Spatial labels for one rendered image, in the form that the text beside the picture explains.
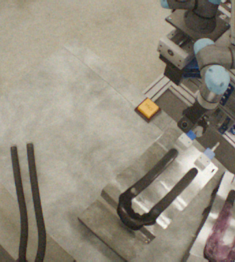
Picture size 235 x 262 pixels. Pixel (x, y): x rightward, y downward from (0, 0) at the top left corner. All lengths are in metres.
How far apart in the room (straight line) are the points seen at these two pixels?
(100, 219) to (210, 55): 0.69
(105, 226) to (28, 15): 2.05
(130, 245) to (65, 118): 0.59
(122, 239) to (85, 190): 0.25
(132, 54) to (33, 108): 1.27
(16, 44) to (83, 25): 0.53
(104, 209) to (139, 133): 0.36
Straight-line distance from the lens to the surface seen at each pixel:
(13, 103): 1.68
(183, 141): 1.48
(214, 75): 1.11
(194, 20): 1.60
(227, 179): 1.55
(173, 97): 2.39
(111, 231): 1.41
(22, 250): 1.38
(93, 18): 2.97
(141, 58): 2.76
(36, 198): 1.42
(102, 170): 1.53
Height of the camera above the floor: 2.25
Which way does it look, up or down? 66 degrees down
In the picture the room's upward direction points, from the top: 9 degrees clockwise
